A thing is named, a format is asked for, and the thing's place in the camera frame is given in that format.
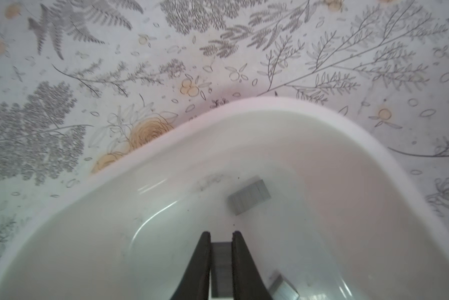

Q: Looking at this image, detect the grey staple strip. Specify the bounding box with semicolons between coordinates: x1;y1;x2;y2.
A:
228;179;271;216
211;242;233;300
268;274;300;300

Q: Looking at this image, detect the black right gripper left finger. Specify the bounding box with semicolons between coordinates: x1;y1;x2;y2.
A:
171;231;212;300

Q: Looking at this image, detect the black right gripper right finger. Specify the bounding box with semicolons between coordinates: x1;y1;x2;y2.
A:
231;231;272;300

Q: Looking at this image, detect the white plastic tray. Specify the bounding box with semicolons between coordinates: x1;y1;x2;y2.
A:
0;97;449;300

